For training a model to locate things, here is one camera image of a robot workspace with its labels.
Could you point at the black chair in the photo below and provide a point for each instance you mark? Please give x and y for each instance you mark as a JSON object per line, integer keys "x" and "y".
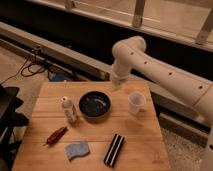
{"x": 9, "y": 119}

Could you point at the clear plastic cup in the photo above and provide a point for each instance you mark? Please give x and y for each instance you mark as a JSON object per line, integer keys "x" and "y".
{"x": 136, "y": 101}

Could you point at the white arm end tip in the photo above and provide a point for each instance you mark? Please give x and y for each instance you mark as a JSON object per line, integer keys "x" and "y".
{"x": 117, "y": 83}

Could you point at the black white striped block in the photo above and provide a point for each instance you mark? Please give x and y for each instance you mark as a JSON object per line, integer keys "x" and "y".
{"x": 114, "y": 149}

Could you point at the blue sponge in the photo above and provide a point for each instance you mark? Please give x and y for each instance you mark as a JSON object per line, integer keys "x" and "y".
{"x": 79, "y": 149}

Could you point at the wooden table board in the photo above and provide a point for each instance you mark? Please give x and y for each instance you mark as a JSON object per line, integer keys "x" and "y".
{"x": 143, "y": 148}

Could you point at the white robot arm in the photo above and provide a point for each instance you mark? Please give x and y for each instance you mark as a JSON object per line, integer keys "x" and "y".
{"x": 130, "y": 54}

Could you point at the blue object on floor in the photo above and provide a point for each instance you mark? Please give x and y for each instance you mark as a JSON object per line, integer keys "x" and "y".
{"x": 58, "y": 78}

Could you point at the dark blue bowl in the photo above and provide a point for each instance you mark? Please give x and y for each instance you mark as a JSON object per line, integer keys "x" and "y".
{"x": 94, "y": 104}

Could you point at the metal floor rail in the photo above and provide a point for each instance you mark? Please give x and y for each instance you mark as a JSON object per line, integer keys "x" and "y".
{"x": 73, "y": 58}

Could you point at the small clear plastic bottle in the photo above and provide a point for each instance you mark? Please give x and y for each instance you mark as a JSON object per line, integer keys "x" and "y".
{"x": 69, "y": 110}

